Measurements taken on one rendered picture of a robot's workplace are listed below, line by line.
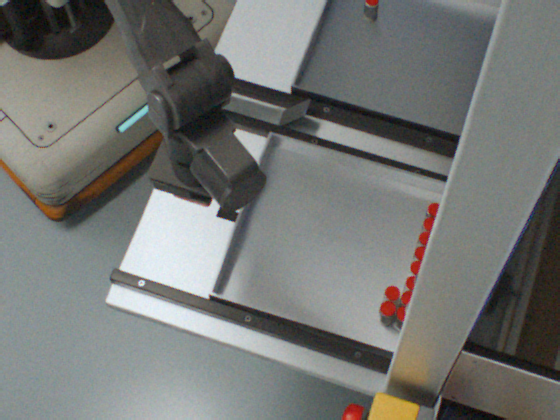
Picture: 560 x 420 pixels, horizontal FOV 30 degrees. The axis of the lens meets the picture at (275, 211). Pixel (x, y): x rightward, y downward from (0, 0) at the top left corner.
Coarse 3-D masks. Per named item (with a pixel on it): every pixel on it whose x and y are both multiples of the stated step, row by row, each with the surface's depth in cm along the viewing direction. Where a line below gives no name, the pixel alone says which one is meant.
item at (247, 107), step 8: (232, 96) 156; (232, 104) 155; (240, 104) 155; (248, 104) 155; (256, 104) 155; (304, 104) 150; (240, 112) 155; (248, 112) 155; (256, 112) 155; (264, 112) 155; (272, 112) 155; (280, 112) 155; (288, 112) 153; (296, 112) 151; (304, 112) 148; (272, 120) 154; (280, 120) 154; (288, 120) 152
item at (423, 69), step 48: (336, 0) 163; (384, 0) 163; (432, 0) 162; (480, 0) 162; (336, 48) 159; (384, 48) 159; (432, 48) 159; (480, 48) 159; (336, 96) 156; (384, 96) 156; (432, 96) 155
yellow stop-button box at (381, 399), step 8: (376, 400) 122; (384, 400) 122; (392, 400) 122; (400, 400) 122; (376, 408) 122; (384, 408) 121; (392, 408) 121; (400, 408) 121; (408, 408) 121; (416, 408) 121; (424, 408) 121; (368, 416) 122; (376, 416) 121; (384, 416) 121; (392, 416) 121; (400, 416) 121; (408, 416) 121; (416, 416) 121; (424, 416) 121; (432, 416) 121
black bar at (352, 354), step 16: (112, 272) 143; (128, 272) 143; (128, 288) 144; (144, 288) 142; (160, 288) 142; (176, 288) 142; (176, 304) 142; (192, 304) 141; (208, 304) 141; (224, 320) 142; (240, 320) 140; (256, 320) 140; (272, 320) 140; (272, 336) 141; (288, 336) 139; (304, 336) 139; (320, 336) 139; (320, 352) 139; (336, 352) 138; (352, 352) 138; (368, 352) 138; (384, 368) 137
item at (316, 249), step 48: (288, 144) 151; (288, 192) 149; (336, 192) 149; (384, 192) 149; (432, 192) 149; (240, 240) 147; (288, 240) 146; (336, 240) 146; (384, 240) 146; (240, 288) 144; (288, 288) 143; (336, 288) 143; (384, 288) 143; (336, 336) 138; (384, 336) 140
